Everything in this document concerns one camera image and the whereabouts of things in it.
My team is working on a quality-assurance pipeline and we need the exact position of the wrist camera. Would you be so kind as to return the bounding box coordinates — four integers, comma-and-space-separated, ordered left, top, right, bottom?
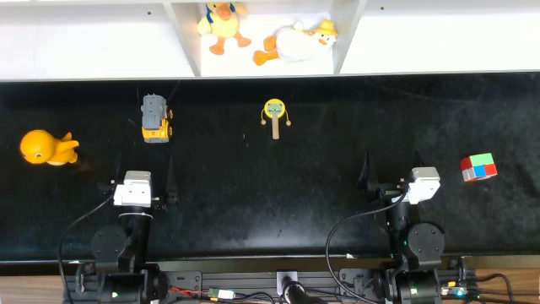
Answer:
395, 166, 442, 206
112, 170, 154, 209

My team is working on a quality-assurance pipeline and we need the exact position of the yellow rubber duck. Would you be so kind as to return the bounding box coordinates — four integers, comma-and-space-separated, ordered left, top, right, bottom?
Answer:
19, 128, 81, 167

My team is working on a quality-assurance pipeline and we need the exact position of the mounting rail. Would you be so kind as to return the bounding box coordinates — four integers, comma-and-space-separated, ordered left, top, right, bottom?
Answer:
62, 254, 515, 304

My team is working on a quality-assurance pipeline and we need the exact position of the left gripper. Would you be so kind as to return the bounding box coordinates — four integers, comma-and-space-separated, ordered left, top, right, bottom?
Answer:
111, 155, 180, 212

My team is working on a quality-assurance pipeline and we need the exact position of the many-coloured puzzle cube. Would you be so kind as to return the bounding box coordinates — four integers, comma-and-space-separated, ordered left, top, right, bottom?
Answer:
459, 152, 499, 183

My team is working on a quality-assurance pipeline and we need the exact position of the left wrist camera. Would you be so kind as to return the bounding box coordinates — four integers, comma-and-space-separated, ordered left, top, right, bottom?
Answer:
112, 170, 154, 209

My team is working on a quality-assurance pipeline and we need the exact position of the grey and yellow toy truck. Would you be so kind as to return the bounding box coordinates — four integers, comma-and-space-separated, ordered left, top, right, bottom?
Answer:
139, 93, 175, 144

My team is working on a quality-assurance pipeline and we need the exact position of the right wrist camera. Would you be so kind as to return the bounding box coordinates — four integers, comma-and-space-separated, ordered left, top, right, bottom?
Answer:
395, 166, 442, 206

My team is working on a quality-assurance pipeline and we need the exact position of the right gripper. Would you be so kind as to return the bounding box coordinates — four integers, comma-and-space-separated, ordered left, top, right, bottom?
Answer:
356, 149, 425, 204

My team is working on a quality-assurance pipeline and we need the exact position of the yellow rattle drum toy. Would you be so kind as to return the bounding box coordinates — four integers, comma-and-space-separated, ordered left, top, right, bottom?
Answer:
259, 97, 293, 141

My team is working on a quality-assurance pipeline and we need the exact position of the white shelf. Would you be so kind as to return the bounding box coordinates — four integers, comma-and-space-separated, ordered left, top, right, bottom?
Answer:
0, 0, 540, 83

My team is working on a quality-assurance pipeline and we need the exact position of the yellow plush duck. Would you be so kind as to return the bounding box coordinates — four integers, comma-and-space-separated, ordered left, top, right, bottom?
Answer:
196, 1, 253, 57

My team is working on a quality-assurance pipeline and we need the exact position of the white plush duck with hat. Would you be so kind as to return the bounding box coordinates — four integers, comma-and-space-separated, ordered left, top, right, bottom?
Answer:
251, 19, 339, 68

